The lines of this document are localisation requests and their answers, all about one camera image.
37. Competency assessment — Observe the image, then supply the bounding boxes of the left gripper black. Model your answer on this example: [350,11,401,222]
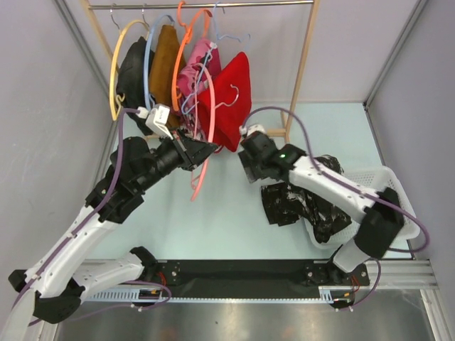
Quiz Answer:
[135,126,217,193]

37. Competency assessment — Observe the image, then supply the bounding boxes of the pink hanger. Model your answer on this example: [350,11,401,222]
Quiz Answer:
[191,63,231,202]

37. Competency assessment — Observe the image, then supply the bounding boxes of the red trousers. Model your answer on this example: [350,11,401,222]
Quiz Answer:
[213,52,252,152]

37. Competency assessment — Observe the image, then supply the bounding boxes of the black white patterned trousers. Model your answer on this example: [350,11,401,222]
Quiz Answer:
[261,154,353,244]

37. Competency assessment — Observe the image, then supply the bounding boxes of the blue wire hanger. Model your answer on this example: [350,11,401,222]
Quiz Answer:
[181,1,251,115]

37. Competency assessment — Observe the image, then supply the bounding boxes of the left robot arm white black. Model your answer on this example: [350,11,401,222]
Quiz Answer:
[9,130,218,324]

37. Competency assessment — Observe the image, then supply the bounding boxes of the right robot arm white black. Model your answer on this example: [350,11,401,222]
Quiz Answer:
[238,131,405,285]

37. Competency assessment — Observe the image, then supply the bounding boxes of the light blue plastic hanger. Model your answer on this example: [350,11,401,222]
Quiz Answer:
[143,14,175,111]

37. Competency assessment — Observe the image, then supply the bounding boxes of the pink patterned trousers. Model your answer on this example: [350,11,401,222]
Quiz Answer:
[177,38,221,139]

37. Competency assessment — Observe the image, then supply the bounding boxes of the yellow hanger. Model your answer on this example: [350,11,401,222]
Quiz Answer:
[110,19,150,121]

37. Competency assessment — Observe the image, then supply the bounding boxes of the brown trousers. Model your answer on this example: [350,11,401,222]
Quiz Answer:
[149,25,181,128]

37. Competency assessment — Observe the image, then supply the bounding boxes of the orange hanger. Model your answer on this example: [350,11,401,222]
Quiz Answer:
[171,1,213,112]

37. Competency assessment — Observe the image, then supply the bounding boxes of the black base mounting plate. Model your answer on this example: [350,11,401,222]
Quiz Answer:
[156,259,370,286]

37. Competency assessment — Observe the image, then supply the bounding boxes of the white plastic basket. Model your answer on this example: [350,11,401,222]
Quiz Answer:
[304,166,420,250]

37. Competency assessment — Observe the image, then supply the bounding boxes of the wooden clothes rack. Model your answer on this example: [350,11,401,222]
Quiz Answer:
[78,0,323,143]

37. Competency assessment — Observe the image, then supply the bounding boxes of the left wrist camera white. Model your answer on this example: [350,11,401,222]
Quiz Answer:
[137,104,173,139]

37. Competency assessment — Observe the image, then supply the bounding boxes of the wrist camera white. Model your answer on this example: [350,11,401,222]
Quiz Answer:
[239,124,267,138]
[137,104,173,139]

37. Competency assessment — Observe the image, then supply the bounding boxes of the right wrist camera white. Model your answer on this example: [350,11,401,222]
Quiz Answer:
[239,124,267,138]

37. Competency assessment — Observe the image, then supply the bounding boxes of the grey cable duct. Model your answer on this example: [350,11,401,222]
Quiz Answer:
[86,286,341,304]

